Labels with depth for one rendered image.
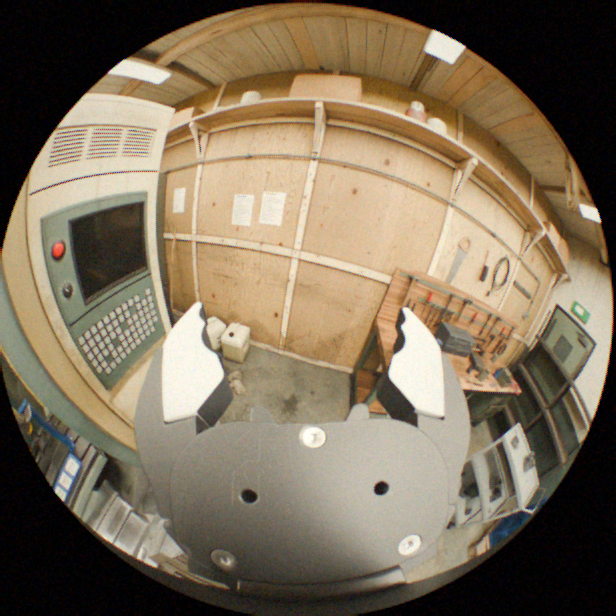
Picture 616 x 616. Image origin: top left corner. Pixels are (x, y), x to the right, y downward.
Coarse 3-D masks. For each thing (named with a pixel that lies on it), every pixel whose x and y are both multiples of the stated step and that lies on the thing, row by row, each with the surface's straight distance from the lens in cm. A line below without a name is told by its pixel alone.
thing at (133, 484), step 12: (108, 456) 119; (108, 468) 123; (120, 468) 112; (132, 468) 104; (108, 480) 128; (120, 480) 116; (132, 480) 107; (144, 480) 110; (120, 492) 122; (132, 492) 112; (144, 492) 117; (132, 504) 117
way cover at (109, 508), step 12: (108, 492) 124; (96, 504) 131; (108, 504) 124; (120, 504) 122; (96, 516) 132; (108, 516) 128; (120, 516) 122; (132, 516) 120; (96, 528) 135; (108, 528) 129; (120, 528) 125; (132, 528) 121; (144, 528) 117; (108, 540) 132; (120, 540) 128; (132, 540) 123; (132, 552) 125
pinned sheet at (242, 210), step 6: (240, 198) 181; (246, 198) 178; (252, 198) 174; (234, 204) 184; (240, 204) 181; (246, 204) 177; (252, 204) 174; (234, 210) 184; (240, 210) 180; (246, 210) 177; (234, 216) 184; (240, 216) 180; (246, 216) 177; (234, 222) 184; (240, 222) 180; (246, 222) 177
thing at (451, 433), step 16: (448, 368) 9; (448, 384) 8; (448, 400) 8; (464, 400) 9; (416, 416) 7; (448, 416) 7; (464, 416) 8; (432, 432) 7; (448, 432) 7; (464, 432) 8; (448, 448) 7; (464, 448) 7; (448, 464) 7
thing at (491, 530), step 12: (540, 504) 296; (504, 516) 325; (516, 516) 318; (528, 516) 288; (492, 528) 310; (504, 528) 294; (516, 528) 285; (480, 540) 295; (492, 540) 304; (468, 552) 296; (480, 552) 296
